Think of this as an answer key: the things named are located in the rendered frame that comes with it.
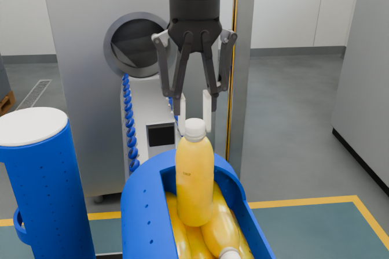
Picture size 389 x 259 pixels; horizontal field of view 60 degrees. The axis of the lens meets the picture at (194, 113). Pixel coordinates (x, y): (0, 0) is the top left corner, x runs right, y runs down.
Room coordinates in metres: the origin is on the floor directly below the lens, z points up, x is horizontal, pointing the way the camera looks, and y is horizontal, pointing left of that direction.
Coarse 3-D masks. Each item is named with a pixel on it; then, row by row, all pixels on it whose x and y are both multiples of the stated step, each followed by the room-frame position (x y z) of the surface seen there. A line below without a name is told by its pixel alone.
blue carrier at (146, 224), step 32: (160, 160) 0.59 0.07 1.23; (224, 160) 0.64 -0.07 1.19; (128, 192) 0.56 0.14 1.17; (160, 192) 0.49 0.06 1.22; (224, 192) 0.64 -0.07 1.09; (128, 224) 0.47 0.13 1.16; (160, 224) 0.42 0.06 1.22; (256, 224) 0.52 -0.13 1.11; (128, 256) 0.41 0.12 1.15; (160, 256) 0.36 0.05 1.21; (256, 256) 0.49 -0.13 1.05
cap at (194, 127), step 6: (186, 120) 0.53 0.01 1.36; (192, 120) 0.53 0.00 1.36; (198, 120) 0.53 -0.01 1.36; (186, 126) 0.51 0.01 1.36; (192, 126) 0.51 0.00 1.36; (198, 126) 0.51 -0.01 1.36; (204, 126) 0.51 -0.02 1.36; (186, 132) 0.50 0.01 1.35; (192, 132) 0.50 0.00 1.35; (198, 132) 0.50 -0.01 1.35; (204, 132) 0.51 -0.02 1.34
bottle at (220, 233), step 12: (216, 192) 0.58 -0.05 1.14; (216, 204) 0.54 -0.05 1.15; (216, 216) 0.51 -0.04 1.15; (228, 216) 0.51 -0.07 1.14; (204, 228) 0.49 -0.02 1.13; (216, 228) 0.48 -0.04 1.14; (228, 228) 0.48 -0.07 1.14; (204, 240) 0.48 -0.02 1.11; (216, 240) 0.46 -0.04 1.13; (228, 240) 0.46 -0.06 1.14; (216, 252) 0.45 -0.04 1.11
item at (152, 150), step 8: (160, 120) 1.03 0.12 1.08; (168, 120) 1.03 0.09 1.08; (152, 128) 0.98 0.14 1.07; (160, 128) 0.99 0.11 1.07; (168, 128) 1.00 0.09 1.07; (152, 136) 0.98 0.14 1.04; (160, 136) 0.99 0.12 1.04; (168, 136) 0.99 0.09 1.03; (152, 144) 0.98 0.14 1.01; (160, 144) 0.99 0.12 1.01; (168, 144) 0.99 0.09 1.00; (152, 152) 1.00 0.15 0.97; (160, 152) 1.00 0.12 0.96
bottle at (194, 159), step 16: (192, 144) 0.50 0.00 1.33; (208, 144) 0.51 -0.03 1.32; (176, 160) 0.50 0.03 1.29; (192, 160) 0.48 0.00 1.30; (208, 160) 0.49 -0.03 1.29; (176, 176) 0.51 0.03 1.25; (192, 176) 0.48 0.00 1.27; (208, 176) 0.49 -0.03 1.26; (192, 192) 0.48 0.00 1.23; (208, 192) 0.49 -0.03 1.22; (192, 208) 0.48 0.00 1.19; (208, 208) 0.49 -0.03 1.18; (192, 224) 0.48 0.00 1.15
